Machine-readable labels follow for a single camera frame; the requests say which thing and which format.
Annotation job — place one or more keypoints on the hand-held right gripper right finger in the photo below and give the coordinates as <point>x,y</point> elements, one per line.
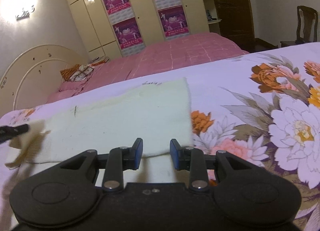
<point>175,155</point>

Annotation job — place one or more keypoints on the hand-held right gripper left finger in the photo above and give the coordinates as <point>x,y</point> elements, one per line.
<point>137,154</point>

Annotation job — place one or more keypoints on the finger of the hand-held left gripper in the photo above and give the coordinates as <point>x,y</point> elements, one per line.
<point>15,129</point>

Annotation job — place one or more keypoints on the pale yellow small cloth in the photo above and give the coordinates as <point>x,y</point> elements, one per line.
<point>120,116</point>

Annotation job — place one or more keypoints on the pink pillow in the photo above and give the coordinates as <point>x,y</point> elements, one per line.
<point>66,89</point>

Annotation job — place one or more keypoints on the cream curved headboard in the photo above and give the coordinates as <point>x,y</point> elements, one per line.
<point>27,54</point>

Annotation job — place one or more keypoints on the floral bed sheet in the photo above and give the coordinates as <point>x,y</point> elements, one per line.
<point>225,88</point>

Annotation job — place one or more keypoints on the orange patterned pillow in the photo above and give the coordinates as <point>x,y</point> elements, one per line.
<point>77,73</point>

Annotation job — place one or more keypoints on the pink checked bed cover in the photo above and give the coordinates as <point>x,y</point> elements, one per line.
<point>175,53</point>

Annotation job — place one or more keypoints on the folded patterned fabric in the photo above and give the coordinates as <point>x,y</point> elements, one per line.
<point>100,59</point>

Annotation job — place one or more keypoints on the cream wardrobe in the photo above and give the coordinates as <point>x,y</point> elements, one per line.
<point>82,20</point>

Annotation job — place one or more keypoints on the cream corner shelf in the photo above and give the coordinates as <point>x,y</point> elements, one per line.
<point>212,22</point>

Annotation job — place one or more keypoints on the dark brown wooden door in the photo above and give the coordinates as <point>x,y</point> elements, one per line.
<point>232,8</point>

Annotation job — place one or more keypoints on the dark wooden side table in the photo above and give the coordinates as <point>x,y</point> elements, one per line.
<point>291,43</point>

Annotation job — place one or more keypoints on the dark wooden chair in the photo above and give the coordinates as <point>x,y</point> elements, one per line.
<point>307,24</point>

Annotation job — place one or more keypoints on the wall lamp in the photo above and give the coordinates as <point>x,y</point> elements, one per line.
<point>25,13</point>

